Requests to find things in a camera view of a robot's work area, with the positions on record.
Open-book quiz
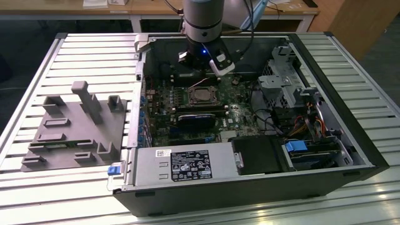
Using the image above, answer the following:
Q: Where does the wire locking lever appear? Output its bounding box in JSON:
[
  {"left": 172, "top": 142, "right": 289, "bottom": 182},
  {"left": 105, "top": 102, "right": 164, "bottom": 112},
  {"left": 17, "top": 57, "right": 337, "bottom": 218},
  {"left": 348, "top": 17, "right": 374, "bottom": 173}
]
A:
[{"left": 190, "top": 78, "right": 209, "bottom": 88}]

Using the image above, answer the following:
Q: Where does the black RAM slot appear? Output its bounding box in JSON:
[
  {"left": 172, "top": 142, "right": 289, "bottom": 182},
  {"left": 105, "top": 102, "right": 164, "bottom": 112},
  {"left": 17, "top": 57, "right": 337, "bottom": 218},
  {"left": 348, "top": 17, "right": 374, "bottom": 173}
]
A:
[
  {"left": 177, "top": 109, "right": 226, "bottom": 115},
  {"left": 177, "top": 105, "right": 226, "bottom": 111},
  {"left": 173, "top": 79, "right": 220, "bottom": 86}
]

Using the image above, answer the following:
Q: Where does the CPU socket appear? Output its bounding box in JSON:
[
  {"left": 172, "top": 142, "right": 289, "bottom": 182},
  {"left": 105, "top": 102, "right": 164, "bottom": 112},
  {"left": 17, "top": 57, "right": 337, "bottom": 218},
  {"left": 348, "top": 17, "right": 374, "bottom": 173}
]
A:
[{"left": 186, "top": 85, "right": 220, "bottom": 105}]

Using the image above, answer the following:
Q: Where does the black graphics card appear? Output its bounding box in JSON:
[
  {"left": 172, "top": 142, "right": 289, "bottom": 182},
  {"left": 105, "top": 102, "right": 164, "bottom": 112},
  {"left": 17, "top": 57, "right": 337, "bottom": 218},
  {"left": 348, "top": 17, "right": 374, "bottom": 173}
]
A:
[{"left": 176, "top": 113, "right": 216, "bottom": 130}]

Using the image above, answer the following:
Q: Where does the metal drive cage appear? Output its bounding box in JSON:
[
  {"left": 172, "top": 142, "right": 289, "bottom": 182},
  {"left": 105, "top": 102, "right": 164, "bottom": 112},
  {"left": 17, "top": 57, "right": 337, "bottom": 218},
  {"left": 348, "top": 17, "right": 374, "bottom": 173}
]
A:
[{"left": 257, "top": 45, "right": 322, "bottom": 108}]

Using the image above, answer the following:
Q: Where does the green motherboard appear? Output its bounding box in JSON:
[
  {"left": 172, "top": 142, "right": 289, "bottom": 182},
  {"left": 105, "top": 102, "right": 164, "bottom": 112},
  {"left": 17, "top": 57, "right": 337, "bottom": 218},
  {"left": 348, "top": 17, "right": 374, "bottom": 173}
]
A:
[{"left": 145, "top": 72, "right": 261, "bottom": 147}]

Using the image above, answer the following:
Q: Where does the small silver heat sink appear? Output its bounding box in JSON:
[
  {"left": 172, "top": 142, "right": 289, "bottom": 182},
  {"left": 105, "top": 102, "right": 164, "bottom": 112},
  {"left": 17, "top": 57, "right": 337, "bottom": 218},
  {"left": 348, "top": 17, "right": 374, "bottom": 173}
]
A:
[{"left": 220, "top": 130, "right": 237, "bottom": 141}]

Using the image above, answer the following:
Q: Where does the wooden desk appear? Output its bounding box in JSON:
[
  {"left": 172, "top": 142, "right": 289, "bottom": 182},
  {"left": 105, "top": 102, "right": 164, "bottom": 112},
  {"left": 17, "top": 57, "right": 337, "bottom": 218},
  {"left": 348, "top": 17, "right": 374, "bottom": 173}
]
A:
[{"left": 0, "top": 0, "right": 320, "bottom": 22}]

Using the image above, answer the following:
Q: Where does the black drive bay box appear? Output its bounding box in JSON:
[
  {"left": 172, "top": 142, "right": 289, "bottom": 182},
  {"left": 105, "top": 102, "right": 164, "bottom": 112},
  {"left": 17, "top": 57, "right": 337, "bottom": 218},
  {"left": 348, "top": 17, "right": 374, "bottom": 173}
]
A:
[{"left": 229, "top": 136, "right": 290, "bottom": 176}]

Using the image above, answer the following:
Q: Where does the grey power supply unit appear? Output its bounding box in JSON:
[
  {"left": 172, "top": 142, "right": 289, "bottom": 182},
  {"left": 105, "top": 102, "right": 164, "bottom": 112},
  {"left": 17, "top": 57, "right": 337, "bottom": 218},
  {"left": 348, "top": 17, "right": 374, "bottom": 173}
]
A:
[{"left": 132, "top": 146, "right": 240, "bottom": 187}]

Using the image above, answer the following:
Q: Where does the hard disk in blue carrier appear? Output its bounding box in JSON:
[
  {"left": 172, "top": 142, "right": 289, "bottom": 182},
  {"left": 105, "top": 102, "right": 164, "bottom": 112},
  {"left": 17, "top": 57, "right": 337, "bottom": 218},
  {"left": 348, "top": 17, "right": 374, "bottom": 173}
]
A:
[{"left": 282, "top": 140, "right": 344, "bottom": 171}]

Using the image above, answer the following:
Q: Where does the grey parts rack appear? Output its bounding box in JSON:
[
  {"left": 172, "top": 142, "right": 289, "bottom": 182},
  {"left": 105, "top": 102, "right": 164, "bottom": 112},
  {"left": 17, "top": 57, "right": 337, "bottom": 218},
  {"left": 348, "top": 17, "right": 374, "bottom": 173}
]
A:
[{"left": 18, "top": 81, "right": 130, "bottom": 173}]

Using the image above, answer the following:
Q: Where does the wooden cabinet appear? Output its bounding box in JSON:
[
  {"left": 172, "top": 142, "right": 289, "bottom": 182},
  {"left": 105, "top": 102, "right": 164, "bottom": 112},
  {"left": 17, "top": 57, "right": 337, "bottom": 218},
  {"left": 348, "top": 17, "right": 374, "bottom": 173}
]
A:
[{"left": 308, "top": 0, "right": 400, "bottom": 60}]

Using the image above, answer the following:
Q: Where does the black PC case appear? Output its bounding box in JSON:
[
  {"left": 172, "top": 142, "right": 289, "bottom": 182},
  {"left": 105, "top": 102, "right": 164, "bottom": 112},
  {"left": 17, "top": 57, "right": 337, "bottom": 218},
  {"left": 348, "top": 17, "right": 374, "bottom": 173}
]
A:
[{"left": 110, "top": 32, "right": 390, "bottom": 218}]

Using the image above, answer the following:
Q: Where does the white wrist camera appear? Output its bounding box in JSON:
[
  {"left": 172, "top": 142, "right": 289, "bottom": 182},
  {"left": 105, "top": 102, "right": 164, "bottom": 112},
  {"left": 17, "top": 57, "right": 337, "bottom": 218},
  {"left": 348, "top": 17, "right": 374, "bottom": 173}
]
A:
[{"left": 208, "top": 48, "right": 236, "bottom": 77}]

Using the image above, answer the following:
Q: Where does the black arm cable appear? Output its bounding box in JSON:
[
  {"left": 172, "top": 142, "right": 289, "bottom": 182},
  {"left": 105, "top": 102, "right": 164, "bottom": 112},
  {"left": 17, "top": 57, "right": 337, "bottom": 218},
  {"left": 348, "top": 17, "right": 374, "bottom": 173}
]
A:
[{"left": 232, "top": 0, "right": 256, "bottom": 62}]

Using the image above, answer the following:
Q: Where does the black cable bundle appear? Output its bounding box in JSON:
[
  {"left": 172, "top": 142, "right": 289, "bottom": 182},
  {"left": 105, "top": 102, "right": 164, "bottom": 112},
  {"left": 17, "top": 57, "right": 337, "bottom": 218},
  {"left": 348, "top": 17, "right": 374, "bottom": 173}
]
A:
[{"left": 252, "top": 106, "right": 297, "bottom": 138}]

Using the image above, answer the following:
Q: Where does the orange and yellow wire bundle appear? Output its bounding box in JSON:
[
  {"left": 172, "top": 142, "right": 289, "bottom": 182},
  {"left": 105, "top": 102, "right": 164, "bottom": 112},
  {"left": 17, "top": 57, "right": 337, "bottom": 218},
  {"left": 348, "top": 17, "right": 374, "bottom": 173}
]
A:
[{"left": 289, "top": 117, "right": 325, "bottom": 138}]

